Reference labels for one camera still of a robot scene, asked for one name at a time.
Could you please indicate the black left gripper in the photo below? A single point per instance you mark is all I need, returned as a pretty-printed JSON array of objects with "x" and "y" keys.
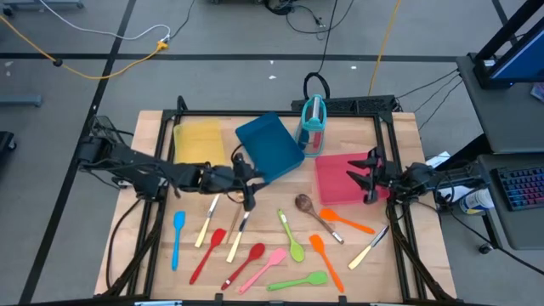
[{"x": 219, "y": 178}]

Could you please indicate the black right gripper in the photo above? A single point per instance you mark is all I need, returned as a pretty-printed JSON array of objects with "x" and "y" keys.
[{"x": 378, "y": 178}]

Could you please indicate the gold metal spoon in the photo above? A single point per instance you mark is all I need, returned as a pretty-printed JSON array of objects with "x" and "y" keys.
[{"x": 234, "y": 223}]

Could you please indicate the blue plastic tray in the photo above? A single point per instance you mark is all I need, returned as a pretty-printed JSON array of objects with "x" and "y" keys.
[{"x": 272, "y": 144}]

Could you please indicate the orange silicone spoon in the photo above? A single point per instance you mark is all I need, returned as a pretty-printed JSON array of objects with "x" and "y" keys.
[{"x": 328, "y": 214}]

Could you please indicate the brown wooden spoon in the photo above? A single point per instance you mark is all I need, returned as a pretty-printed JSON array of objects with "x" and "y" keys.
[{"x": 303, "y": 202}]

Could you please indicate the red silicone spatula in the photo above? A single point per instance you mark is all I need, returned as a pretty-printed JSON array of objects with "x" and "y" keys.
[{"x": 218, "y": 237}]

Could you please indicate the red silicone spoon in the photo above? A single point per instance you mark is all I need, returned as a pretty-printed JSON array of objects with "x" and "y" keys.
[{"x": 257, "y": 251}]

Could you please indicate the blue silicone spatula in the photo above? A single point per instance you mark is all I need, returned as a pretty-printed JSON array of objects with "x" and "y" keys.
[{"x": 179, "y": 219}]

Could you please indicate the orange silicone spatula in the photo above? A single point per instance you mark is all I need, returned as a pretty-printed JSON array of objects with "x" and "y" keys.
[{"x": 316, "y": 243}]

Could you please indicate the green silicone spoon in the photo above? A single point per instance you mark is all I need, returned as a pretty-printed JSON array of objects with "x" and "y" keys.
[{"x": 296, "y": 252}]

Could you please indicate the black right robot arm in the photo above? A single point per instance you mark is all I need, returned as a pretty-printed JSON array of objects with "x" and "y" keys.
[{"x": 425, "y": 176}]

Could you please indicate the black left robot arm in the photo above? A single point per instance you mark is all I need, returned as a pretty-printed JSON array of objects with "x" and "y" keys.
[{"x": 140, "y": 168}]

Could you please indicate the pink plastic tray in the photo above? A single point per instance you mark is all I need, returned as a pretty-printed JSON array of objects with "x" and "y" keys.
[{"x": 336, "y": 183}]

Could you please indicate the yellow plastic tray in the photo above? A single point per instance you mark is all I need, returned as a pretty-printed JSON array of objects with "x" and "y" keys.
[{"x": 197, "y": 142}]

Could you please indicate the black power box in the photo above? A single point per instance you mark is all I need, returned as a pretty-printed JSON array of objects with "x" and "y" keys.
[{"x": 365, "y": 104}]

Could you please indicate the teal metal box grater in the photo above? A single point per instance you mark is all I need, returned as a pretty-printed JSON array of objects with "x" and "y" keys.
[{"x": 313, "y": 123}]

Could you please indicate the white paper sheet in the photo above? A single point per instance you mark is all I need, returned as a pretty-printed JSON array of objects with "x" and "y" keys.
[{"x": 438, "y": 160}]

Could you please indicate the pink silicone spatula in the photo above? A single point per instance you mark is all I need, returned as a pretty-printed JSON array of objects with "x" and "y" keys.
[{"x": 277, "y": 256}]

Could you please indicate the green silicone spatula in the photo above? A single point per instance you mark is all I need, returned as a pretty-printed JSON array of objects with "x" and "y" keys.
[{"x": 316, "y": 278}]

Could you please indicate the white bottle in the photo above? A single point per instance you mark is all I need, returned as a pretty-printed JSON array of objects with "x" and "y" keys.
[{"x": 478, "y": 200}]

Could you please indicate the black caster wheel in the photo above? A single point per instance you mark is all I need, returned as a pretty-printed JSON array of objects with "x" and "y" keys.
[{"x": 485, "y": 248}]

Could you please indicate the grey side desk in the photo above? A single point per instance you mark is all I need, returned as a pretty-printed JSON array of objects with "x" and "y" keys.
[{"x": 501, "y": 123}]

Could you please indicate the backlit rainbow keyboard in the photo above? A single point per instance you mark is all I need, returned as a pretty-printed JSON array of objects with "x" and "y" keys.
[{"x": 523, "y": 187}]

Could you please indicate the grey keyboard desk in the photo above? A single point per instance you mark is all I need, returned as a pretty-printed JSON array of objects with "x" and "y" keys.
[{"x": 523, "y": 229}]

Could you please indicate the computer monitor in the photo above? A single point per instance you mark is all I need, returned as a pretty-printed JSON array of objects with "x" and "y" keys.
[{"x": 525, "y": 59}]

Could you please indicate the black monitor stand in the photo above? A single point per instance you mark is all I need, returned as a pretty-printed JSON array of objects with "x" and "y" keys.
[{"x": 506, "y": 34}]

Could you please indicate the grey cart base bar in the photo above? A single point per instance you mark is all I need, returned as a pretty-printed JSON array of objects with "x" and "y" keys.
[
  {"x": 21, "y": 100},
  {"x": 42, "y": 3}
]

